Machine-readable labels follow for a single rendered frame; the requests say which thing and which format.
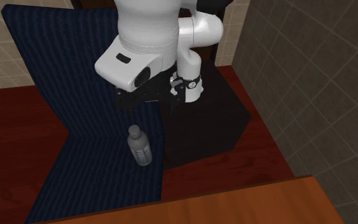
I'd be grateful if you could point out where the grey plastic bottle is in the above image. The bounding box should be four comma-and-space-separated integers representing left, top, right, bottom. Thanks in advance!
126, 124, 153, 167

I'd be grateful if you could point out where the black robot stand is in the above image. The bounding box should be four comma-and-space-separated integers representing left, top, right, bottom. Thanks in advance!
159, 59, 254, 171

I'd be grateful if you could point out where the orange wooden cabinet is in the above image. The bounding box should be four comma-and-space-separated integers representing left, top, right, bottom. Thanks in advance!
38, 174, 346, 224

